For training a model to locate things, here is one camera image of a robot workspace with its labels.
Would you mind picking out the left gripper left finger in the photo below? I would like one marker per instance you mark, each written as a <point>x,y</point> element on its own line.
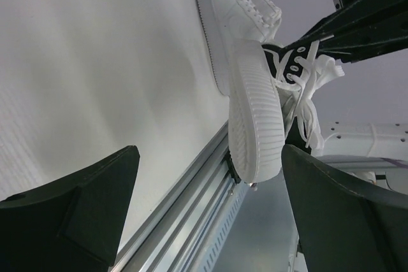
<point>74,223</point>

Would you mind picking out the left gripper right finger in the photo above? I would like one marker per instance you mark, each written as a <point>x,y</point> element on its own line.
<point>343,222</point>

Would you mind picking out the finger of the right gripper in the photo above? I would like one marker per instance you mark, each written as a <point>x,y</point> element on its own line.
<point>385,36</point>
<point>356,12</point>

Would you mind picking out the black white-striped sneaker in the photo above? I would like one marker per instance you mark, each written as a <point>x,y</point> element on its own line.
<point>268,94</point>

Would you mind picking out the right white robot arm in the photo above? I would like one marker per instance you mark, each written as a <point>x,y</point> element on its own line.
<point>385,141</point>

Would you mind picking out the white sneaker left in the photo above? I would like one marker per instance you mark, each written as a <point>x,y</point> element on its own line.
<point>223,21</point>

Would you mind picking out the aluminium rail base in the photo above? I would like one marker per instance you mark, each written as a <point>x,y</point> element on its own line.
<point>187,230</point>

